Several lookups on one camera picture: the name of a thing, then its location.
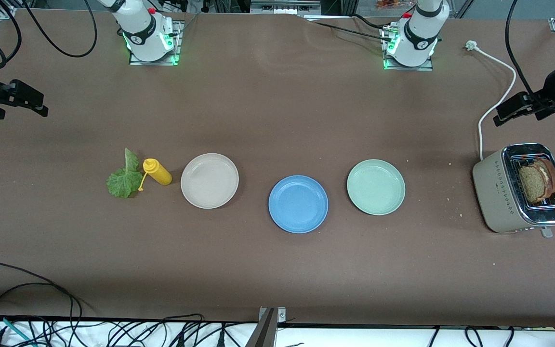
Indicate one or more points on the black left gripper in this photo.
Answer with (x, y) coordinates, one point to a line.
(551, 91)

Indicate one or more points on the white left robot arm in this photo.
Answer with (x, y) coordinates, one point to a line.
(419, 29)

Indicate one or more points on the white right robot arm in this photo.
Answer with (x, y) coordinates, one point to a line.
(140, 24)

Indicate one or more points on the green lettuce leaf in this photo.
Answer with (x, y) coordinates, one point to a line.
(123, 183)

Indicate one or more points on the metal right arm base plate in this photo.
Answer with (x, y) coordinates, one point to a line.
(177, 46)

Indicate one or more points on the beige chrome toaster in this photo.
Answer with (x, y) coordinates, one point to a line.
(494, 193)

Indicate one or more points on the yellow mustard squeeze bottle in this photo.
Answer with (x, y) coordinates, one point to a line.
(159, 173)

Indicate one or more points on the beige round plate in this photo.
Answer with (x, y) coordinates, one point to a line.
(210, 180)

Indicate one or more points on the blue round plate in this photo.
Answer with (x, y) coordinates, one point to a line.
(298, 204)

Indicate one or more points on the aluminium profile post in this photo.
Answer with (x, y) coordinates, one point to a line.
(265, 332)

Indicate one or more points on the orange snack packet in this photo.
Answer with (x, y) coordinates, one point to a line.
(388, 4)

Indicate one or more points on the grey power strip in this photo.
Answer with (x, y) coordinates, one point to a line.
(284, 7)

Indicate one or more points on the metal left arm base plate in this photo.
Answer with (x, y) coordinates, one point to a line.
(410, 68)

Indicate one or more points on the brown bread slice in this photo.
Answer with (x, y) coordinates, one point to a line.
(530, 183)

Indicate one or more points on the pale green round plate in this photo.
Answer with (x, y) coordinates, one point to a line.
(376, 187)

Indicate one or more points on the bread slice with dark crust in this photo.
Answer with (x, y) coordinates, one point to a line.
(553, 178)

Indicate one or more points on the white lower shelf board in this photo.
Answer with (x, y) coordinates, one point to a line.
(354, 340)

